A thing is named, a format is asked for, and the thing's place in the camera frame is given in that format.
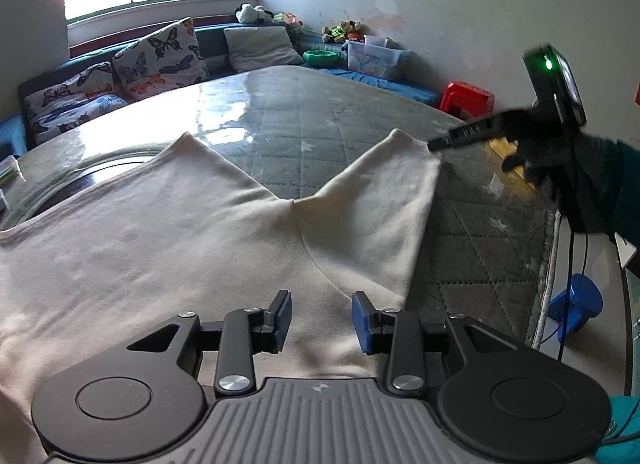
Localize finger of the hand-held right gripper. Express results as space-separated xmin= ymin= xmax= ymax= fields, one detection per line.
xmin=428 ymin=112 xmax=507 ymax=153

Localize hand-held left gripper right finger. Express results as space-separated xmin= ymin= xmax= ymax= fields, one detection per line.
xmin=352 ymin=291 xmax=521 ymax=395

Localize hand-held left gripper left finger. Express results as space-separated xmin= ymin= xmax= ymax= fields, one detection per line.
xmin=127 ymin=290 xmax=293 ymax=398

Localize cream pants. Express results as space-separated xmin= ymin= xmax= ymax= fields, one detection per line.
xmin=0 ymin=128 xmax=442 ymax=464

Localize person's right forearm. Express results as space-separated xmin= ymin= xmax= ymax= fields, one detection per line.
xmin=611 ymin=138 xmax=640 ymax=246

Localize person's right hand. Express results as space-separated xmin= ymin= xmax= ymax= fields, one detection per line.
xmin=502 ymin=130 xmax=624 ymax=236

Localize red plastic stool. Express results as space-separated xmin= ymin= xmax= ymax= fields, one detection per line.
xmin=438 ymin=81 xmax=496 ymax=121

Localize blue sofa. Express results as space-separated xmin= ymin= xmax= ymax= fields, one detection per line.
xmin=0 ymin=23 xmax=444 ymax=161

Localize clear plastic storage box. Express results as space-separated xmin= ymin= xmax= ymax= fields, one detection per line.
xmin=344 ymin=35 xmax=412 ymax=80

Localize grey quilted mattress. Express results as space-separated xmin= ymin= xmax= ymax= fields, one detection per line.
xmin=0 ymin=66 xmax=562 ymax=347

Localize brown green plush toys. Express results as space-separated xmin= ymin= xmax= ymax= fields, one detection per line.
xmin=321 ymin=20 xmax=364 ymax=44

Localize green bowl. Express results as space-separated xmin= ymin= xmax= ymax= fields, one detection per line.
xmin=303 ymin=48 xmax=340 ymax=67

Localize blue plastic stool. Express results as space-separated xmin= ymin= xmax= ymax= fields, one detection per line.
xmin=548 ymin=273 xmax=604 ymax=333

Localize grey pillow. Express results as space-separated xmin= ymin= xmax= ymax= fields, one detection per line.
xmin=223 ymin=25 xmax=305 ymax=73

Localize panda plush toy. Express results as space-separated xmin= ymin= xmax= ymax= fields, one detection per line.
xmin=235 ymin=3 xmax=275 ymax=26

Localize teal jacket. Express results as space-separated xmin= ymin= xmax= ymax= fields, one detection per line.
xmin=594 ymin=390 xmax=640 ymax=464

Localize large butterfly print pillow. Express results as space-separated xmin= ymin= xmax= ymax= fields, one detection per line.
xmin=112 ymin=17 xmax=210 ymax=103

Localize butterfly print blanket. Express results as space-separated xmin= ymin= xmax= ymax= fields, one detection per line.
xmin=31 ymin=93 xmax=132 ymax=146

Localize green white packet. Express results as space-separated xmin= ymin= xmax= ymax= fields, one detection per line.
xmin=0 ymin=154 xmax=27 ymax=188

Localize small butterfly print pillow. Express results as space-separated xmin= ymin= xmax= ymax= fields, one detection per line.
xmin=22 ymin=61 xmax=119 ymax=136

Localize black cable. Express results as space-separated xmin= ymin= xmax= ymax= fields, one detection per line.
xmin=554 ymin=94 xmax=592 ymax=363

